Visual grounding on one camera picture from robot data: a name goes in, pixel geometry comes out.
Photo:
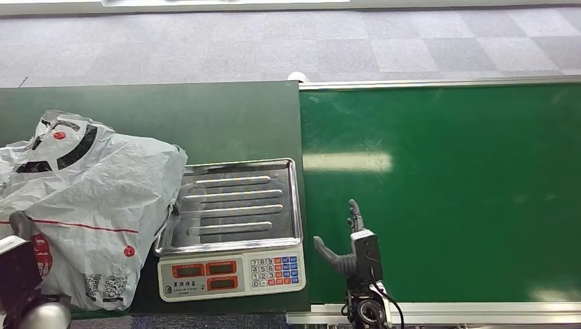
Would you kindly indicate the electronic weighing scale, steel tray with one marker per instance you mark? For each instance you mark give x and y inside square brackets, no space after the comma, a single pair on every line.
[236,227]

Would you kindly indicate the white conveyor roller end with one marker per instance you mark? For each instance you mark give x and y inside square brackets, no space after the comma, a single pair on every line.
[298,76]

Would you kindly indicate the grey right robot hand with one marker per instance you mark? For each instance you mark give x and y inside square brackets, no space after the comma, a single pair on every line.
[338,261]

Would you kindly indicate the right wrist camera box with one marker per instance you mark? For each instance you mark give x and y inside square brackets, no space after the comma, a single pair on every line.
[366,254]

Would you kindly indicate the grey plastic mailer package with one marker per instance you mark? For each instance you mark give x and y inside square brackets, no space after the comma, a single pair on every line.
[100,204]

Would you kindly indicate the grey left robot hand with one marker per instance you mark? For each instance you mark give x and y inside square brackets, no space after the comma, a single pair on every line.
[20,225]

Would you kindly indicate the green conveyor belt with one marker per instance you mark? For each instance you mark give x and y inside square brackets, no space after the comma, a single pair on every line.
[454,190]

